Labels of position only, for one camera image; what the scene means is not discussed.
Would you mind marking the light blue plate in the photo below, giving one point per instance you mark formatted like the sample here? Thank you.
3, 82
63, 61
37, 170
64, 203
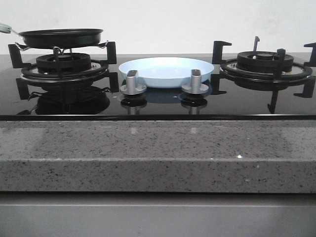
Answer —
166, 72

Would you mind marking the right silver stove knob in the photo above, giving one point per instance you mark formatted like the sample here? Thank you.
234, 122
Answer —
195, 86

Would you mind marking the black frying pan green handle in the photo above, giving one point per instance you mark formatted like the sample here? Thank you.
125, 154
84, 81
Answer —
62, 38

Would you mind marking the wire pan reducer stand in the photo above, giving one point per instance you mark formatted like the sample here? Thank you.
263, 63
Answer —
61, 50

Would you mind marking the left silver stove knob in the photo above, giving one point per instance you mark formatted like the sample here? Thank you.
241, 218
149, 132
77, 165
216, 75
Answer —
133, 84

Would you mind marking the silver stove knob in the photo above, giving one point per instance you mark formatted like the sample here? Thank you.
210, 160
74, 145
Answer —
195, 86
133, 84

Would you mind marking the black pan support grate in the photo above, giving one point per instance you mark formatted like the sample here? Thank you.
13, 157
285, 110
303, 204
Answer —
65, 87
306, 74

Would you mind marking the black glass cooktop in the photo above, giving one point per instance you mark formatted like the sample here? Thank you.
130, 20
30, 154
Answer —
154, 104

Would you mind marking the right black pan support grate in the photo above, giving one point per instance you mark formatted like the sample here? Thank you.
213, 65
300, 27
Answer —
306, 74

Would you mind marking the left black gas burner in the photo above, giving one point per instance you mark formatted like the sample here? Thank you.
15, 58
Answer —
68, 63

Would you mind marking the left black pan support grate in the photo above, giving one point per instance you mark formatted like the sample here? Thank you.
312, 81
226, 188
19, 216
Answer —
65, 87

